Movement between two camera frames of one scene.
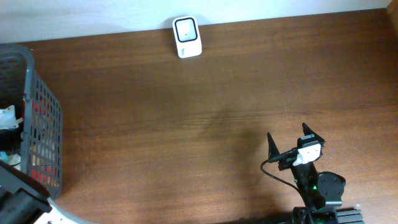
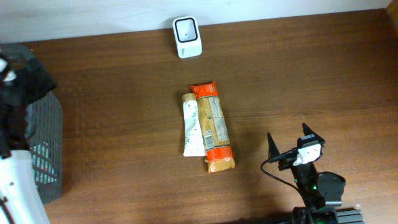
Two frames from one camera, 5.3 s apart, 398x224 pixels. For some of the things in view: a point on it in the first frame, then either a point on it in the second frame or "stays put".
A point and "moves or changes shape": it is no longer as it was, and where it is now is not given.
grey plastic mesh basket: [22, 88] stays put
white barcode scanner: [188, 37] stays put
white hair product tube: [8, 119] moves or changes shape
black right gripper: [286, 163] stays put
